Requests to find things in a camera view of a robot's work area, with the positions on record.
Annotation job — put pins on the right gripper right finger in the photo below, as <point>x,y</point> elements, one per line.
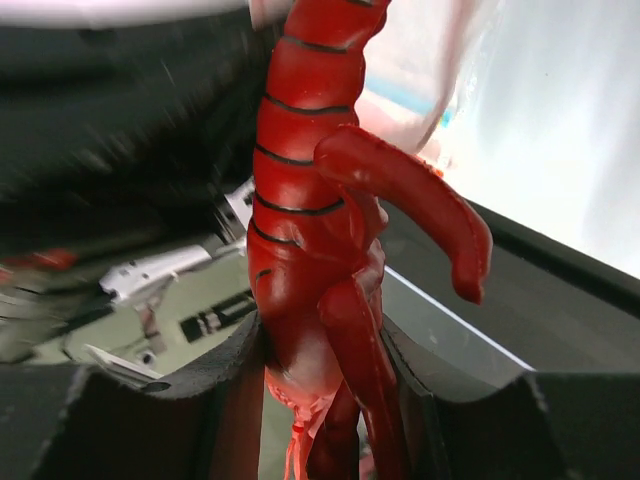
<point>549,425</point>

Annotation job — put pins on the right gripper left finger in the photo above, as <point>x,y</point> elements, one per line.
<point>72,421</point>

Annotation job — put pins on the red toy lobster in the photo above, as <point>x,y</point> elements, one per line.
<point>315,261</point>

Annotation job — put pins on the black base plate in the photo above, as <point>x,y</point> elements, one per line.
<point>546,307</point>

